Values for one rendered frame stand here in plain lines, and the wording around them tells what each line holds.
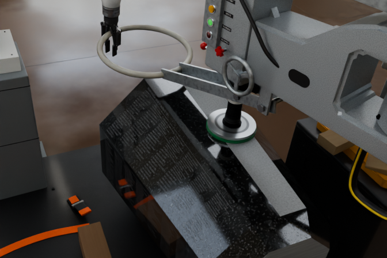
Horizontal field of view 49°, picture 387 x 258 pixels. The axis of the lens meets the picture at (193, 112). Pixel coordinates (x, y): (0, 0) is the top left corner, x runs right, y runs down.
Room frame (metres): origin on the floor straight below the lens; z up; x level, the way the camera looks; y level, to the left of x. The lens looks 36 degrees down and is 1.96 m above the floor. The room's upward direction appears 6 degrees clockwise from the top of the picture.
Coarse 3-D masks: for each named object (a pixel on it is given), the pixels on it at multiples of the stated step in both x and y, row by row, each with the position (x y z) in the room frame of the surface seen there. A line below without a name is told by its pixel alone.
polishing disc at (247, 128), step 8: (216, 112) 1.55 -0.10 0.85; (224, 112) 1.55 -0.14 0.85; (208, 120) 1.48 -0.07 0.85; (216, 120) 1.49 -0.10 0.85; (248, 120) 1.51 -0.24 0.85; (216, 128) 1.43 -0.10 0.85; (224, 128) 1.44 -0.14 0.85; (232, 128) 1.44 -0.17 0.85; (240, 128) 1.45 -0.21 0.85; (248, 128) 1.45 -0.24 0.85; (224, 136) 1.38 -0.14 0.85; (232, 136) 1.39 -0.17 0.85; (240, 136) 1.39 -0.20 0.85; (248, 136) 1.40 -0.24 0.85
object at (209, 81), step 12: (168, 72) 1.72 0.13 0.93; (180, 72) 1.81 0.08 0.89; (192, 72) 1.76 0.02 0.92; (204, 72) 1.70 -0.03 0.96; (216, 72) 1.65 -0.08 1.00; (192, 84) 1.59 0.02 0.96; (204, 84) 1.54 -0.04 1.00; (216, 84) 1.49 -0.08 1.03; (228, 96) 1.44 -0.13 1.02; (252, 96) 1.35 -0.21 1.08; (276, 96) 1.40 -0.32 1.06; (264, 108) 1.27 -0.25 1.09
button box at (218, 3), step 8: (208, 0) 1.46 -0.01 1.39; (216, 0) 1.44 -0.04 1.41; (224, 0) 1.43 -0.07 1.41; (216, 8) 1.43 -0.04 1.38; (208, 16) 1.46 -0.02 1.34; (216, 16) 1.43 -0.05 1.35; (216, 24) 1.43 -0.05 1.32; (216, 32) 1.42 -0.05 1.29; (208, 40) 1.45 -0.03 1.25; (216, 40) 1.42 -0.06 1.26
